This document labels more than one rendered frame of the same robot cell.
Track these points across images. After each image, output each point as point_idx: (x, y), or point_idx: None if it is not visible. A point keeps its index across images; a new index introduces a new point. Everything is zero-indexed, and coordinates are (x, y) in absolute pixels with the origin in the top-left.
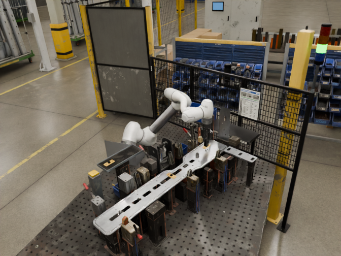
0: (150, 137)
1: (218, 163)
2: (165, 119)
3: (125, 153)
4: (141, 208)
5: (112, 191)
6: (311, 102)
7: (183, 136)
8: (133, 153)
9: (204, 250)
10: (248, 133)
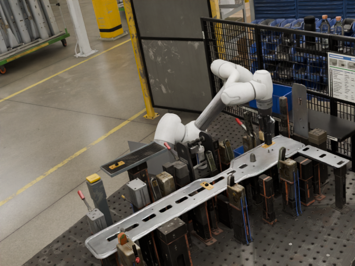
0: (196, 136)
1: (283, 169)
2: (216, 107)
3: (141, 152)
4: (153, 226)
5: (132, 211)
6: None
7: None
8: (153, 153)
9: None
10: (343, 125)
